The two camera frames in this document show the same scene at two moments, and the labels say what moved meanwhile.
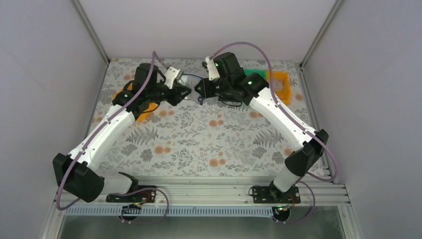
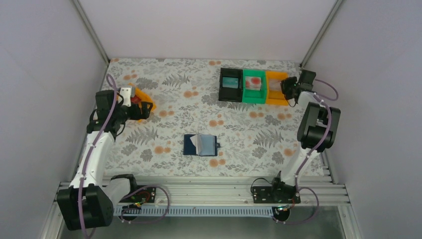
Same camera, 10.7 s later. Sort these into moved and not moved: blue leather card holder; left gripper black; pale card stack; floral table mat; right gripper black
Moved: left gripper black; blue leather card holder; right gripper black
Not moved: pale card stack; floral table mat
